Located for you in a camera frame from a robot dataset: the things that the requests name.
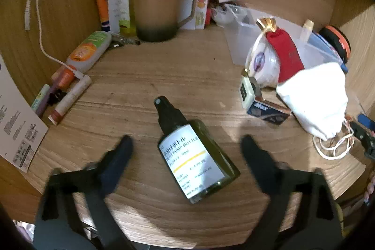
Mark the white and brown lip balm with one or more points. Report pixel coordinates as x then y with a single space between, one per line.
70 99

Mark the dark green spray bottle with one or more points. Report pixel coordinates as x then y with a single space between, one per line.
193 162

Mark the brown ceramic mug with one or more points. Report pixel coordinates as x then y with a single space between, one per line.
155 9

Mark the purple stick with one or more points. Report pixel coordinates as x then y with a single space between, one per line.
44 105

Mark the orange standing tube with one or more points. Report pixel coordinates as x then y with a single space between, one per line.
102 7

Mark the orange and black round case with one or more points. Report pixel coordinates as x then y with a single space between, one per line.
337 39

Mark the wooden desktop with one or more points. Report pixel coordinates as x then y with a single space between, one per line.
131 86

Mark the orange and green sunscreen tube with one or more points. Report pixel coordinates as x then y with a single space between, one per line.
88 50

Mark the bunch of keys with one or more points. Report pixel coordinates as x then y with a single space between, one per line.
120 40

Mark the round white lidded container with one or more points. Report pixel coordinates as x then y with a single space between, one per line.
263 65

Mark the small pale green box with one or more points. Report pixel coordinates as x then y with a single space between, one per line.
247 90

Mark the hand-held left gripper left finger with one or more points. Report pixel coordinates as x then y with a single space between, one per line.
118 156

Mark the beige wooden tag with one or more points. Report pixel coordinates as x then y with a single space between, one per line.
307 29

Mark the red pouch with gold top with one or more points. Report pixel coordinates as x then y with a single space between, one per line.
285 50

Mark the clear plastic storage box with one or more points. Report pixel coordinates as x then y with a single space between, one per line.
243 39

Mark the pale green lip balm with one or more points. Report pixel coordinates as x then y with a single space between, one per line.
40 97

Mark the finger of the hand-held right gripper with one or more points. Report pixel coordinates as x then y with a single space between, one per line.
366 120
363 137

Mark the white printed card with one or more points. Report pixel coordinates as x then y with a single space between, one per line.
17 121

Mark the fruit print box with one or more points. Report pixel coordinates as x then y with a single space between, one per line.
202 7

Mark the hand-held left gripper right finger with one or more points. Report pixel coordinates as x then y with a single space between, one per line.
257 159

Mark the dark blue staple box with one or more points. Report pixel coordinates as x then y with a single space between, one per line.
269 113

